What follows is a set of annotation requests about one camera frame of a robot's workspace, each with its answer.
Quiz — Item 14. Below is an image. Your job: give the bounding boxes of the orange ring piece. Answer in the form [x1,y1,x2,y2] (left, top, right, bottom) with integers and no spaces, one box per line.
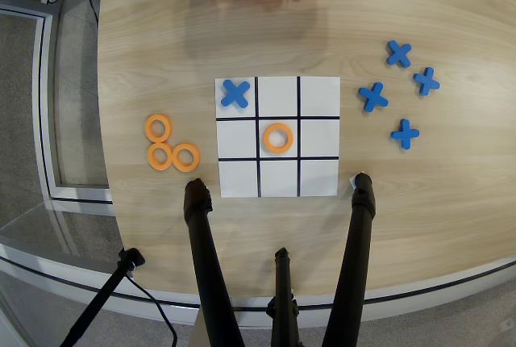
[146,141,175,171]
[262,122,294,154]
[172,142,201,174]
[144,114,173,143]

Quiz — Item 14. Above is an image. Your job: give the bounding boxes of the blue foam cross piece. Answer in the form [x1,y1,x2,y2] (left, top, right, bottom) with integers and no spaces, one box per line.
[358,82,389,113]
[412,66,441,97]
[389,118,421,150]
[385,40,413,69]
[220,79,252,108]

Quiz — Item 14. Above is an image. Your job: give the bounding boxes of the white tic-tac-toe grid sheet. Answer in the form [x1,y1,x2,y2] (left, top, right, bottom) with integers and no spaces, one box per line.
[214,75,342,199]

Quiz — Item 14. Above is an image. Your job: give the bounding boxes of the thick black tripod leg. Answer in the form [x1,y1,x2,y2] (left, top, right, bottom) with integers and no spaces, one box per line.
[183,178,247,347]
[321,172,377,347]

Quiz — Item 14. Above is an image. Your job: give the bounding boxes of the thin black tripod leg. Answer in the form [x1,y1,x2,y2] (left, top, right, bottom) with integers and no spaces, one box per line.
[265,246,302,347]

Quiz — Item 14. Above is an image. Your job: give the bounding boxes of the black stand pole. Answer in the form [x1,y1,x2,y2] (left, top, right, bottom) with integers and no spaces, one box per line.
[59,247,146,347]

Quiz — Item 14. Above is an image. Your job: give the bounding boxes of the white floor frame rail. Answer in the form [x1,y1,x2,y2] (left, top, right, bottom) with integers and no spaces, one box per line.
[0,0,116,215]

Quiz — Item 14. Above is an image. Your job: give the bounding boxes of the black cable on pole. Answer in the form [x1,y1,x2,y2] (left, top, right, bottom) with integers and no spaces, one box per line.
[124,273,179,347]

